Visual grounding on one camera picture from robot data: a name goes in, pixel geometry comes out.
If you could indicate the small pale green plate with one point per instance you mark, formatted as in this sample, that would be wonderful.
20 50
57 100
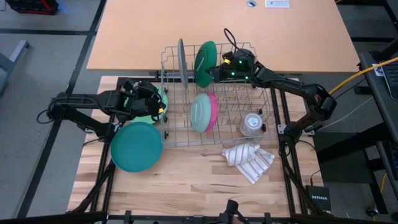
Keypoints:
199 113

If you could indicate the black keyboard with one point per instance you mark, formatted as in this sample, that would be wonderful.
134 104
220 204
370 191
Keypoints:
391 81

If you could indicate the black network switch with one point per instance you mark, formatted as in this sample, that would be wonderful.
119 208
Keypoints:
318 197

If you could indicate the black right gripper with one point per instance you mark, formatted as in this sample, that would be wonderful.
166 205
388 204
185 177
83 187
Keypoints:
239 65

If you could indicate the tan wooden desk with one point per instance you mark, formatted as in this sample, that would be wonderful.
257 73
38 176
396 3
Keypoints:
140 31

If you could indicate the white paper sticker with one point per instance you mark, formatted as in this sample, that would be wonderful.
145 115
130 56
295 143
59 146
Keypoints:
377 70

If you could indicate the small pink plate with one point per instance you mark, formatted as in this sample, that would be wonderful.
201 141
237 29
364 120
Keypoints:
214 109

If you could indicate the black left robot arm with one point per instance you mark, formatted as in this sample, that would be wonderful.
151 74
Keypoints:
84 104

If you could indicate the black metal table frame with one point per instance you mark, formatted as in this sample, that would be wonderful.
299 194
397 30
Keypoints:
155 219

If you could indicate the clear patterned glass cup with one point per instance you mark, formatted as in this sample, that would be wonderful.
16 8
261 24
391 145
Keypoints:
252 124

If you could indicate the black side table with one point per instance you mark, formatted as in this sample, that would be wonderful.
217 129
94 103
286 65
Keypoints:
376 102

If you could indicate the grey desk grommet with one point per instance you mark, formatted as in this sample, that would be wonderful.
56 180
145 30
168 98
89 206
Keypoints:
251 3

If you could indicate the teal plate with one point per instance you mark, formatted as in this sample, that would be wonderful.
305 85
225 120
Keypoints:
136 147

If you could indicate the dark green plate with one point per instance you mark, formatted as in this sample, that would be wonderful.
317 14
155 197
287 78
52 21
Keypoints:
203 62

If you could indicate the white power strip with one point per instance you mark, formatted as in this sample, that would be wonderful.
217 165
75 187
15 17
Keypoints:
276 3

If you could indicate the light green plate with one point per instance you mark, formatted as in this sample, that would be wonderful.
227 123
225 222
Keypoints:
146 120

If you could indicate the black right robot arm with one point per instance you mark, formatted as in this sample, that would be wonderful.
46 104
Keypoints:
295 88

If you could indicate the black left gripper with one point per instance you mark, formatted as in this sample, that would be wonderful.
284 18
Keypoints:
143 102

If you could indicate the white striped dish towel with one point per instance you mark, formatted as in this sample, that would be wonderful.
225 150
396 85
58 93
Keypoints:
247 160

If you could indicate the black and red toolbox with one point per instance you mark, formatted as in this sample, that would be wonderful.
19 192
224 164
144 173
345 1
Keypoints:
31 6

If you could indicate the grey plate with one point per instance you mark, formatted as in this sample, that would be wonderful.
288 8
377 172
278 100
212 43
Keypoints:
182 62

